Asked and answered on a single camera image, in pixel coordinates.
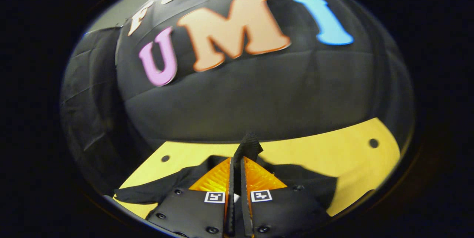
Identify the black garment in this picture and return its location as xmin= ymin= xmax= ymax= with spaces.
xmin=113 ymin=131 xmax=338 ymax=211

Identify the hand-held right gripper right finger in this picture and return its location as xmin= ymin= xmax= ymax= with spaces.
xmin=240 ymin=156 xmax=332 ymax=238

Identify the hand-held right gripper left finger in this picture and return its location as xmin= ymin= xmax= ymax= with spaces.
xmin=146 ymin=157 xmax=236 ymax=238

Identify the black backdrop cloth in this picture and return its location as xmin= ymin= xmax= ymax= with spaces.
xmin=60 ymin=0 xmax=414 ymax=198

